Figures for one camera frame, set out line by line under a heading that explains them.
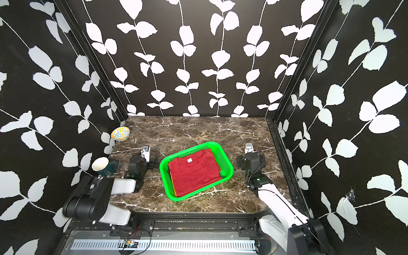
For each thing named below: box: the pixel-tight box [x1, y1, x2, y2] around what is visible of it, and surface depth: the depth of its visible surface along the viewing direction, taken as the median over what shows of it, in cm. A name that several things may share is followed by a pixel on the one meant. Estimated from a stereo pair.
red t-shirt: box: [168, 148, 223, 197], surface depth 90 cm
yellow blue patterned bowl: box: [110, 126, 131, 142], surface depth 110 cm
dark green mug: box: [91, 156, 120, 177], surface depth 86 cm
